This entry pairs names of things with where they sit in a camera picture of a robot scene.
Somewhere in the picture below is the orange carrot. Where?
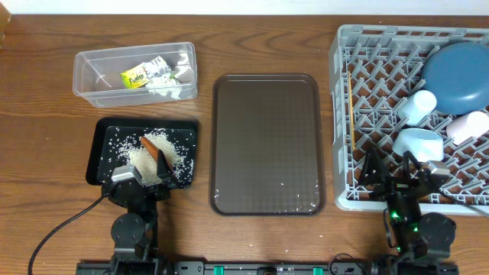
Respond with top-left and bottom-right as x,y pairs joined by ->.
140,137 -> 172,173

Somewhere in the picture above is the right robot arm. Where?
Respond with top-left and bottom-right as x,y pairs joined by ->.
358,148 -> 459,275

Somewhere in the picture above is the pile of white rice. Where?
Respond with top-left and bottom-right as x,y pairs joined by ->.
96,126 -> 196,189

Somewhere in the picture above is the brown serving tray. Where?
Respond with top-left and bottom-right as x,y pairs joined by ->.
209,73 -> 326,216

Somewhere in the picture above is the pink cup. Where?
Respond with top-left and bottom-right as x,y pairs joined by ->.
446,111 -> 488,145

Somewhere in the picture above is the yellow green snack wrapper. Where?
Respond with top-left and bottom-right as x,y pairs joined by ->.
120,56 -> 172,89

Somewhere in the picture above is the light blue cup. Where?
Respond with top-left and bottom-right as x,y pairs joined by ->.
398,90 -> 437,126

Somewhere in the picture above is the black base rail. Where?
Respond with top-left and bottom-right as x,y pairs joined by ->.
75,260 -> 459,275

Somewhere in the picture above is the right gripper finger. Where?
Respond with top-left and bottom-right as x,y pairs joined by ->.
402,150 -> 421,180
358,148 -> 390,187

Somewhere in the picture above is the white tissue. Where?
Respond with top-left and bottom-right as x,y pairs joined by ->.
146,66 -> 194,99

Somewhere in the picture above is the black rectangular tray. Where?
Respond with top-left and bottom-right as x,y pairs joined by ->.
86,118 -> 197,186

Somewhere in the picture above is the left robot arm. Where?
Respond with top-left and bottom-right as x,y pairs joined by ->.
102,150 -> 173,274

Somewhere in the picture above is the dark blue bowl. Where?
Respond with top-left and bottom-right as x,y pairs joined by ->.
421,42 -> 488,115

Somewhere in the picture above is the wooden chopstick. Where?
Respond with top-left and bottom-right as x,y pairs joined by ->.
347,71 -> 356,152

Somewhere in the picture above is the clear plastic container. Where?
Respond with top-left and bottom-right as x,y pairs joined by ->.
73,42 -> 198,108

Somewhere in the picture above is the light blue small bowl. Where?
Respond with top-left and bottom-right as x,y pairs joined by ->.
393,128 -> 444,162

